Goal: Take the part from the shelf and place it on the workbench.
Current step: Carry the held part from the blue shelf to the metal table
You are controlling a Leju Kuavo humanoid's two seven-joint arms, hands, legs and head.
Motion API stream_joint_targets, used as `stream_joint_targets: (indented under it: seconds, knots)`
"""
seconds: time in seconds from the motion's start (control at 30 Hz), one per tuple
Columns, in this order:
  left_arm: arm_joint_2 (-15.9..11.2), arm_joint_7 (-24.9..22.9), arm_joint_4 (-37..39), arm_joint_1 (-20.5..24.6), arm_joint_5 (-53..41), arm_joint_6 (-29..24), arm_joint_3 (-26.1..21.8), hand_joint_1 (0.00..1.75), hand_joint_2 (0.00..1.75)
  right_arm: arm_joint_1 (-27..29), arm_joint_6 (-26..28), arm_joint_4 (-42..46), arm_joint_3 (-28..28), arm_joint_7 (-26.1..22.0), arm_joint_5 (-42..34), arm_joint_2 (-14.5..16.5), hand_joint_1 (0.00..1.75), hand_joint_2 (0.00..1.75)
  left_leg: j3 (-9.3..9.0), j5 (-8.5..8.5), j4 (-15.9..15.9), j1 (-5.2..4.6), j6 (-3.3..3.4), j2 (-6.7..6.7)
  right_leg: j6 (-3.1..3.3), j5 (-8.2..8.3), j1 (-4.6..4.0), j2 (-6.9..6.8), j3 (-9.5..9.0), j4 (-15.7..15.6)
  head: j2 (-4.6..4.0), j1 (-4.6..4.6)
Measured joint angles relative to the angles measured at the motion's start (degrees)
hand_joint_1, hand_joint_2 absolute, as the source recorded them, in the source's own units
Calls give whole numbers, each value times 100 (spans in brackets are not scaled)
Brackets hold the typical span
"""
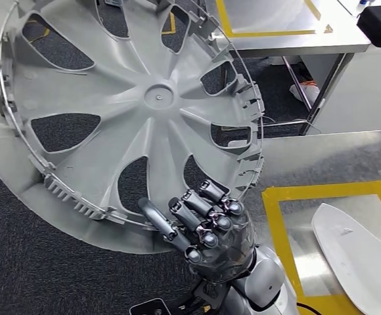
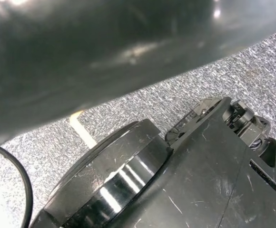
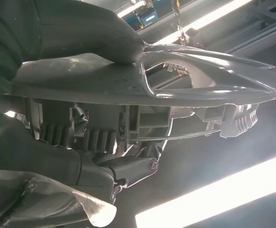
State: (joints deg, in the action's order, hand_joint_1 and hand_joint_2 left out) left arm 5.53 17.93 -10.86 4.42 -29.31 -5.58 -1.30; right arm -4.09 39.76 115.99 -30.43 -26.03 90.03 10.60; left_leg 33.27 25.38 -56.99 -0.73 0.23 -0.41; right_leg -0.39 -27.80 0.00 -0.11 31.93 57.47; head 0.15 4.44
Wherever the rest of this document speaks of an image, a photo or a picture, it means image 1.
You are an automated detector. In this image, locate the steel workbench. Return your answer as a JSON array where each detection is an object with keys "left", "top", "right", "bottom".
[
  {"left": 207, "top": 0, "right": 372, "bottom": 136},
  {"left": 243, "top": 128, "right": 381, "bottom": 315}
]

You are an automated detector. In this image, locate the white cabinet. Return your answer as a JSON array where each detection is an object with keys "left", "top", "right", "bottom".
[{"left": 300, "top": 43, "right": 381, "bottom": 137}]

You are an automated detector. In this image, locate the black case white label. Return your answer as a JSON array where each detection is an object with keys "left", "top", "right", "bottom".
[{"left": 356, "top": 5, "right": 381, "bottom": 49}]

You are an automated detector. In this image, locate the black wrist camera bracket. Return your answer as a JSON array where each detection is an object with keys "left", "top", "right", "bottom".
[{"left": 167, "top": 280, "right": 231, "bottom": 315}]

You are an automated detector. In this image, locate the white floor cable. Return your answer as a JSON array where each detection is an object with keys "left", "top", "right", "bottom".
[{"left": 261, "top": 114, "right": 323, "bottom": 133}]

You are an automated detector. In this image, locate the white plastic bag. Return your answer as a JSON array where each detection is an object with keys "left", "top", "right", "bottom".
[{"left": 289, "top": 74, "right": 321, "bottom": 106}]

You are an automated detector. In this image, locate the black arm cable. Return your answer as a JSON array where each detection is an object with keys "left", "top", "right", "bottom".
[{"left": 296, "top": 302, "right": 323, "bottom": 315}]

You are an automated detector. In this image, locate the white plastic panel part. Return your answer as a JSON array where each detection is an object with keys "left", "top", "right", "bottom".
[{"left": 311, "top": 202, "right": 381, "bottom": 315}]

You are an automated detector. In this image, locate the grey plastic wheel cover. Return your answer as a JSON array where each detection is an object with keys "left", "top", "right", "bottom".
[{"left": 0, "top": 0, "right": 266, "bottom": 255}]

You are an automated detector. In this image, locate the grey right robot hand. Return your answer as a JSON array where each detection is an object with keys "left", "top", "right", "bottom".
[{"left": 137, "top": 179, "right": 257, "bottom": 285}]

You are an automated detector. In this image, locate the yellow tape on workbench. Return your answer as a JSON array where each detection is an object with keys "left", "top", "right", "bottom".
[
  {"left": 215, "top": 0, "right": 334, "bottom": 39},
  {"left": 262, "top": 180, "right": 381, "bottom": 315}
]

